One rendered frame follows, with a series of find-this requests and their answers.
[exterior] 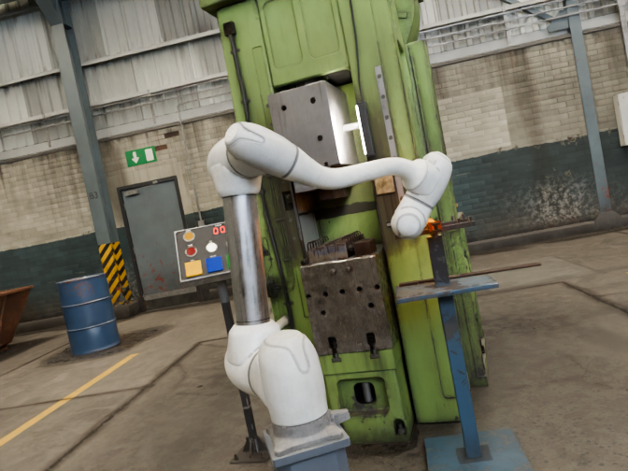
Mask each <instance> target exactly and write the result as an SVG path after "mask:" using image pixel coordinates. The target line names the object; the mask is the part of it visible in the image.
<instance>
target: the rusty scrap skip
mask: <svg viewBox="0 0 628 471"><path fill-rule="evenodd" d="M31 288H34V285H30V286H25V287H20V288H15V289H10V290H5V291H0V352H1V351H4V350H8V346H7V344H8V343H10V342H12V340H13V337H14V335H15V332H16V330H17V327H18V324H19V321H20V319H21V314H22V312H23V310H24V307H25V304H26V301H27V298H28V296H29V293H30V291H31Z"/></svg>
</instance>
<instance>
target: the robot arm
mask: <svg viewBox="0 0 628 471"><path fill-rule="evenodd" d="M207 171H208V173H209V175H210V177H211V178H212V180H213V183H214V186H215V188H216V191H217V194H218V196H219V197H220V198H222V202H223V210H224V218H225V228H226V236H227V245H228V253H229V262H230V270H231V279H232V287H233V297H234V305H235V321H236V324H234V326H233V327H232V329H231V330H230V332H229V336H228V347H227V351H226V353H225V358H224V366H225V371H226V374H227V376H228V378H229V379H230V380H231V382H232V383H233V384H234V385H235V386H236V387H237V388H238V389H239V390H241V391H242V392H244V393H247V394H249V395H251V396H254V397H257V398H260V399H261V400H262V402H263V403H264V405H265V406H266V407H267V408H268V411H269V414H270V418H271V422H272V424H270V425H268V426H266V428H265V430H266V433H267V434H268V435H270V437H271V439H272V442H273V445H274V454H275V456H276V457H282V456H284V455H287V454H289V453H291V452H294V451H297V450H302V449H305V448H309V447H312V446H315V445H319V444H321V443H324V442H328V441H332V440H338V439H341V438H343V437H344V432H343V430H342V429H340V428H338V427H337V425H338V424H339V423H341V422H343V421H346V420H348V419H349V418H350V414H349V412H348V410H347V409H346V408H345V409H337V410H330V409H328V406H327V399H326V390H325V385H324V379H323V374H322V371H321V364H320V360H319V357H318V354H317V352H316V350H315V348H314V347H313V345H312V343H311V342H310V340H309V339H308V338H307V337H306V336H305V335H304V334H302V333H300V332H299V331H296V330H282V331H280V329H279V326H278V325H277V324H276V323H275V322H274V321H273V320H270V315H269V306H268V298H267V289H266V281H265V272H264V256H263V247H262V239H261V230H260V222H259V213H258V205H257V196H256V195H257V194H259V192H260V190H261V183H262V176H263V175H266V174H269V175H272V176H275V177H278V178H282V179H286V180H289V181H293V182H297V183H300V184H304V185H307V186H309V187H313V188H317V189H322V190H337V189H343V188H347V187H350V186H353V185H357V184H361V183H364V182H367V181H370V180H374V179H377V178H384V177H387V176H398V177H400V178H401V179H402V182H403V186H404V187H405V188H406V189H407V192H406V194H405V196H404V198H403V199H402V201H401V203H400V204H399V206H398V207H397V209H396V210H395V211H394V214H393V216H392V220H391V221H386V222H387V227H388V228H392V230H393V232H394V233H395V234H396V235H397V236H399V237H400V238H403V239H413V238H416V237H418V236H419V235H420V234H421V233H422V231H423V229H424V227H425V226H426V223H427V222H428V219H429V217H430V215H431V213H432V211H433V209H434V207H435V205H436V204H437V202H438V201H439V200H440V198H441V196H442V194H443V193H444V191H445V190H446V188H447V185H448V183H449V181H450V176H451V171H452V164H451V161H450V159H449V158H448V157H447V156H446V155H444V154H443V153H441V152H438V151H435V152H431V153H429V154H427V155H425V156H424V157H423V159H417V160H415V161H409V160H407V159H403V158H385V159H380V160H376V161H371V162H367V163H362V164H355V165H350V166H346V167H340V168H327V167H324V166H322V165H320V164H318V163H317V162H315V161H314V160H313V159H311V158H310V157H309V156H308V155H306V154H305V153H304V152H303V151H302V150H300V149H299V148H298V147H296V146H295V145H294V144H293V143H291V142H290V141H289V140H287V139H286V138H285V137H283V136H280V135H279V134H277V133H275V132H273V131H271V130H269V129H267V128H265V127H263V126H261V125H258V124H255V123H251V122H243V121H239V122H237V123H235V124H233V125H232V126H230V128H229V129H228V130H227V132H226V135H225V138H224V139H222V140H221V141H219V142H218V143H217V144H216V145H215V146H214V147H213V148H212V150H211V151H210V153H209V155H208V157H207Z"/></svg>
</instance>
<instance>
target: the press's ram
mask: <svg viewBox="0 0 628 471"><path fill-rule="evenodd" d="M267 100H268V105H269V109H270V114H271V119H272V123H273V128H274V132H275V133H277V134H279V135H280V136H283V137H285V138H286V139H287V140H289V141H290V142H291V143H293V144H294V145H295V146H296V147H298V148H299V149H300V150H302V151H303V152H304V153H305V154H306V155H308V156H309V157H310V158H311V159H313V160H314V161H315V162H317V163H318V164H320V165H322V166H324V167H326V166H345V167H346V166H350V165H355V164H359V161H358V155H357V150H356V146H355V141H354V135H353V131H352V130H355V129H360V123H359V122H358V121H357V122H354V123H351V121H350V112H349V107H348V101H347V96H346V94H345V93H344V92H342V91H341V90H339V89H338V88H337V87H335V86H333V85H332V84H330V83H329V82H327V81H325V80H322V81H318V82H314V83H311V84H308V85H304V86H301V87H297V88H293V89H290V90H287V91H283V92H280V93H273V94H270V95H268V96H267Z"/></svg>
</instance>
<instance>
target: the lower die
mask: <svg viewBox="0 0 628 471"><path fill-rule="evenodd" d="M336 239H337V238H336ZM334 240H335V239H334ZM334 240H331V241H329V242H327V243H330V242H332V241H334ZM327 243H324V244H322V245H320V246H318V247H316V248H314V249H312V250H308V251H307V255H308V259H309V263H310V264H315V263H321V262H327V261H333V260H338V257H342V256H346V257H347V258H349V257H350V256H351V255H353V254H354V253H355V251H348V247H349V241H348V239H347V238H345V239H344V238H343V241H342V240H341V239H339V240H337V241H336V242H334V245H333V246H329V247H328V246H327ZM324 259H326V261H325V260H324Z"/></svg>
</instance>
